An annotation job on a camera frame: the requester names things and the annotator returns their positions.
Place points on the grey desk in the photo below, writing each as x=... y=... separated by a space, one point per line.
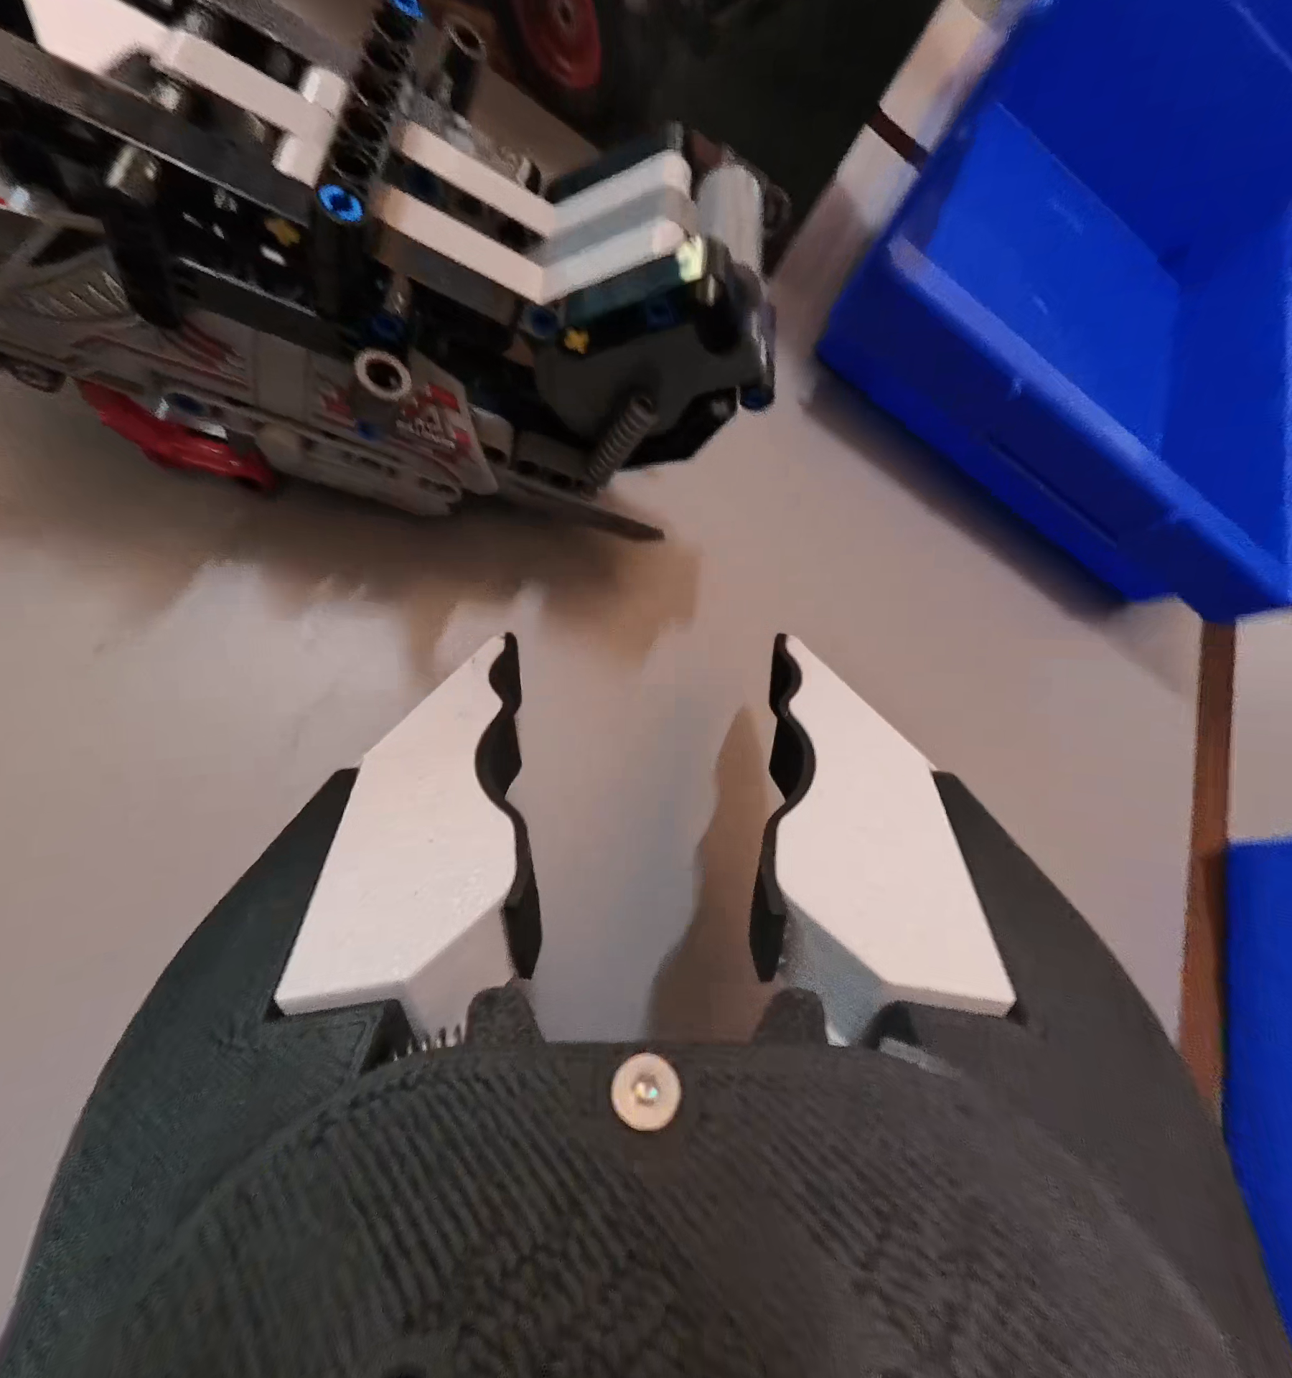
x=279 y=700

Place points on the toy vehicle model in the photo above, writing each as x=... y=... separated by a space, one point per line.
x=279 y=281

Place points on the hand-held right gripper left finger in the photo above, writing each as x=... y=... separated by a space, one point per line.
x=409 y=861

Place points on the blue plastic bin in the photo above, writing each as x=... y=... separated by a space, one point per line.
x=1282 y=1078
x=1088 y=323

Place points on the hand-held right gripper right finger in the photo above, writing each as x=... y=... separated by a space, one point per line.
x=884 y=861

